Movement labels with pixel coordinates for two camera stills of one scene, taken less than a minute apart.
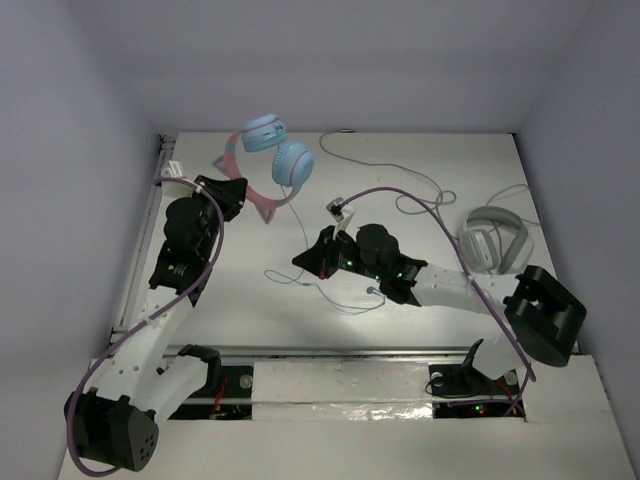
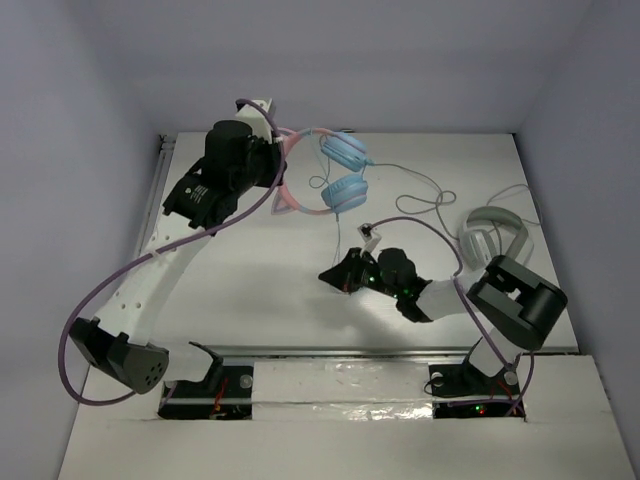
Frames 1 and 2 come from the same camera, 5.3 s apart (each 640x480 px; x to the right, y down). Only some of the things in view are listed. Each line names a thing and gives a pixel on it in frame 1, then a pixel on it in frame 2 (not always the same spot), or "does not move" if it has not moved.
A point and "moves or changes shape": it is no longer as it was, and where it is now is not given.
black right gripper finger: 317,258 → 347,274
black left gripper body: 215,195 → 272,163
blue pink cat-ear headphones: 293,164 moves or changes shape
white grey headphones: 478,247 does not move
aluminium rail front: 350,349 does not move
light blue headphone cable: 303,267 → 330,191
